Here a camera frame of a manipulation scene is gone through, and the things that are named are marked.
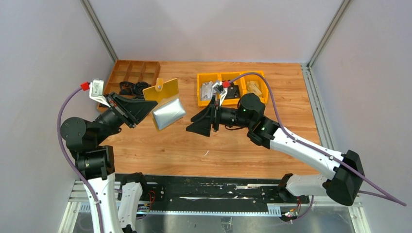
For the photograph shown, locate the cards in left bin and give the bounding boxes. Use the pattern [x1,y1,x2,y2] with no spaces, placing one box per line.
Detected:
[200,81,216,101]

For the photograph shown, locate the tan card holder in bin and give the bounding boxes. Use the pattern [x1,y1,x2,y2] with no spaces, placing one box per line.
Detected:
[246,81,262,97]

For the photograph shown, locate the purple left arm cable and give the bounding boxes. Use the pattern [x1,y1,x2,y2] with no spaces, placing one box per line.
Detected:
[57,86,105,233]

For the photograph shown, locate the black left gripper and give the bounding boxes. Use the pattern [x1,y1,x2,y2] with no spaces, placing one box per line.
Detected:
[93,90,157,144]

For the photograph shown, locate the black card holder in bin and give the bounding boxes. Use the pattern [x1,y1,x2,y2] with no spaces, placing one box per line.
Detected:
[225,83,240,100]

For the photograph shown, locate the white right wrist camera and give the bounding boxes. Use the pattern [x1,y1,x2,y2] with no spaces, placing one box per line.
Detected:
[212,81,230,106]

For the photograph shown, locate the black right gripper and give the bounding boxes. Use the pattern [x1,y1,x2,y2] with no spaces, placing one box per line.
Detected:
[187,95,254,137]

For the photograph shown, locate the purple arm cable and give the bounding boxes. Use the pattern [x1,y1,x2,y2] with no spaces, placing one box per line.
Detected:
[57,86,105,233]
[229,72,407,222]

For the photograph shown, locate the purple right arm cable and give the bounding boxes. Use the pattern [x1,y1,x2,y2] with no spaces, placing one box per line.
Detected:
[229,72,407,222]

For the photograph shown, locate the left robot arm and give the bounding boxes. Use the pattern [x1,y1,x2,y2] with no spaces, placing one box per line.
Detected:
[58,93,158,233]

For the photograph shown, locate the yellow leather card holder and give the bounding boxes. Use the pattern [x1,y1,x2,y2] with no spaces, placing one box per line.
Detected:
[142,78,186,131]

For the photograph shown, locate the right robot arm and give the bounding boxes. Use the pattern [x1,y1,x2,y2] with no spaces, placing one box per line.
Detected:
[186,94,364,206]

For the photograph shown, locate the right yellow bin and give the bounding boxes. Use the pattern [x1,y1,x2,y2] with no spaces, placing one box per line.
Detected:
[240,74,269,104]

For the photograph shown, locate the wooden compartment tray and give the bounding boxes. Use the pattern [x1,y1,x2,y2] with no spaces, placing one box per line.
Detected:
[103,60,160,99]

